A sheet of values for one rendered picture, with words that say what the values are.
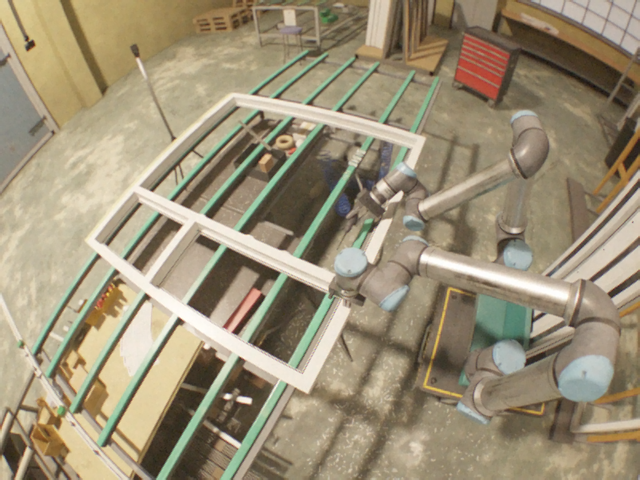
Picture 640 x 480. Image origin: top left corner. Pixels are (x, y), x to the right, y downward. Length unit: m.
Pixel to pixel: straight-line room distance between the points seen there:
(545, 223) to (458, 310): 1.65
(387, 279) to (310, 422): 1.38
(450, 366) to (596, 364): 1.27
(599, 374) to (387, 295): 0.56
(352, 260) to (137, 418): 1.34
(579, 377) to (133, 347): 1.79
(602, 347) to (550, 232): 2.60
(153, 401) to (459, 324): 1.76
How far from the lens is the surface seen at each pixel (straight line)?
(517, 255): 1.42
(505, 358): 1.20
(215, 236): 1.47
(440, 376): 1.80
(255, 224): 1.81
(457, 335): 1.88
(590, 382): 0.67
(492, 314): 1.55
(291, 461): 2.06
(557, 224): 3.36
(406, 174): 1.26
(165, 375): 1.61
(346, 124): 1.93
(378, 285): 0.80
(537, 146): 1.04
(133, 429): 1.71
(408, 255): 0.86
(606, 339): 0.70
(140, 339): 1.73
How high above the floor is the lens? 2.01
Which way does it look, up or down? 57 degrees down
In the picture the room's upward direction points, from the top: 5 degrees counter-clockwise
